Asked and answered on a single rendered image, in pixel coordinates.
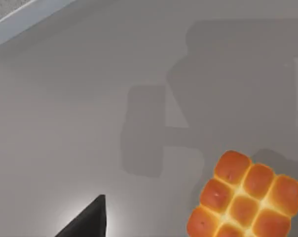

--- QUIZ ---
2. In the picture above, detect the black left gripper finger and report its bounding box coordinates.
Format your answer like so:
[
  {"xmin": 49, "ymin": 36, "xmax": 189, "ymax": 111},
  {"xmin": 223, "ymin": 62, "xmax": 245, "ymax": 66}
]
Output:
[{"xmin": 54, "ymin": 194, "xmax": 107, "ymax": 237}]

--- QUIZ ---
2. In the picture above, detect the orange pull-apart bread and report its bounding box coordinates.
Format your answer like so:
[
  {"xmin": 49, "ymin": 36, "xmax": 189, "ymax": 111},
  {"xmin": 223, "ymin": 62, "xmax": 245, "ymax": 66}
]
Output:
[{"xmin": 186, "ymin": 150, "xmax": 298, "ymax": 237}]

